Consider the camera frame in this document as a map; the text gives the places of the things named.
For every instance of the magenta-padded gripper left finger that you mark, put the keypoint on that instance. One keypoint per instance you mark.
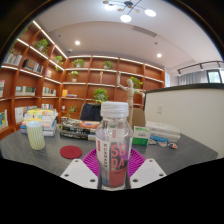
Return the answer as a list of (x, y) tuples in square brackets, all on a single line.
[(78, 173)]

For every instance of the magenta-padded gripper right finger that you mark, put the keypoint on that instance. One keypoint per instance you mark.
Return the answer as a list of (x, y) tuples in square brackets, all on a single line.
[(148, 173)]

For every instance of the clear plastic drink bottle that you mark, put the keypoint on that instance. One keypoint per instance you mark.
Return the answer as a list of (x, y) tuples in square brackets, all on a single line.
[(113, 140)]

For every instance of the flat round red coaster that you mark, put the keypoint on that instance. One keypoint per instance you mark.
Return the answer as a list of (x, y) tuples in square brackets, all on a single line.
[(70, 152)]

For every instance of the small green white box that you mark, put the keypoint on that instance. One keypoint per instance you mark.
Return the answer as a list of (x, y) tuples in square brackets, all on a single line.
[(141, 136)]

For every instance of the stack of dark books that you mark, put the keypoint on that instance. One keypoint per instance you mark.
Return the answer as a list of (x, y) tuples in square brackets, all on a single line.
[(78, 130)]

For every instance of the stack of white books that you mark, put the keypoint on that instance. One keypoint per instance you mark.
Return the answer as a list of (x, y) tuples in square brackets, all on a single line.
[(163, 130)]

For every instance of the brown chair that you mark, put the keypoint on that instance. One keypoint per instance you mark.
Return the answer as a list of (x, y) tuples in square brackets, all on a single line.
[(139, 118)]

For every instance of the yellow striped white mug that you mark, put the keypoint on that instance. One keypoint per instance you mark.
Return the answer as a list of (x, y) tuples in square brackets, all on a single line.
[(35, 135)]

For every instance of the dark upholstered chair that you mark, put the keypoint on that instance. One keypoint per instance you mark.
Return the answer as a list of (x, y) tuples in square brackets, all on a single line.
[(90, 112)]

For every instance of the stack of colourful books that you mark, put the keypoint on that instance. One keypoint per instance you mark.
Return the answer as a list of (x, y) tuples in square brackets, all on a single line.
[(40, 121)]

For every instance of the orange wooden shelf unit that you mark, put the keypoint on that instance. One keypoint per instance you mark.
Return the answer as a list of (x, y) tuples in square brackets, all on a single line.
[(33, 80)]

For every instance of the grey curtain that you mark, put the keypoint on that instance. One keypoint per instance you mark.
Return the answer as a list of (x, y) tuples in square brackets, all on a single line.
[(192, 78)]

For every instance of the dark framed window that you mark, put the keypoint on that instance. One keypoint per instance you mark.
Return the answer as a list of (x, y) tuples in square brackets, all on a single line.
[(214, 76)]

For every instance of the recessed round ceiling light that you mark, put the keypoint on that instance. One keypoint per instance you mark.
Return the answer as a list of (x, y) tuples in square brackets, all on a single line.
[(159, 55), (77, 42)]

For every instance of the ceiling air vent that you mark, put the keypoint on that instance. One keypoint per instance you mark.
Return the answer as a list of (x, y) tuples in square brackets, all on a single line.
[(144, 31)]

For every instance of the ceiling lamp with round bulbs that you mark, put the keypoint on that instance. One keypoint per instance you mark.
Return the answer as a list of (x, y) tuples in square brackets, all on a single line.
[(125, 18)]

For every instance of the white wall socket plate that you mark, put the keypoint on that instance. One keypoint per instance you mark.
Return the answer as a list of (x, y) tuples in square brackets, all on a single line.
[(160, 109)]

